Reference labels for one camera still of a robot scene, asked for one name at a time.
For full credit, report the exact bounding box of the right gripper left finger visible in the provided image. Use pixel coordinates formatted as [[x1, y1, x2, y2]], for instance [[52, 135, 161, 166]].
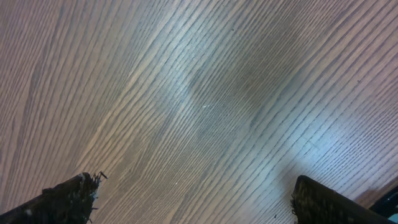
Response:
[[1, 172, 107, 224]]

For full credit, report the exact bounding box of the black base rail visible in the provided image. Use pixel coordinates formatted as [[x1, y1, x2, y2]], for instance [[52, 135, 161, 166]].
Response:
[[369, 187, 397, 223]]

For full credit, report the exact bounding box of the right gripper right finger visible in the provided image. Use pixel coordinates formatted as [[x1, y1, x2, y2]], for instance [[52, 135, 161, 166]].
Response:
[[291, 175, 395, 224]]

